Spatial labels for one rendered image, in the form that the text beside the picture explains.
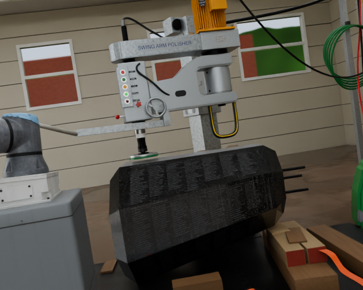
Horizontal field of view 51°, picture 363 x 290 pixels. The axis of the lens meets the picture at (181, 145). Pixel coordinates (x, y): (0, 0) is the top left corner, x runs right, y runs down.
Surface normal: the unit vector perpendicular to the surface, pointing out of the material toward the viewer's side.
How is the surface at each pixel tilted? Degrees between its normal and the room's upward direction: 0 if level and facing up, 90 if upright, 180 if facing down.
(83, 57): 90
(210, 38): 90
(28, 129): 88
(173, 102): 90
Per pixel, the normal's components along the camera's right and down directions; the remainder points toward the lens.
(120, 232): -0.66, 0.14
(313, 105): 0.14, 0.04
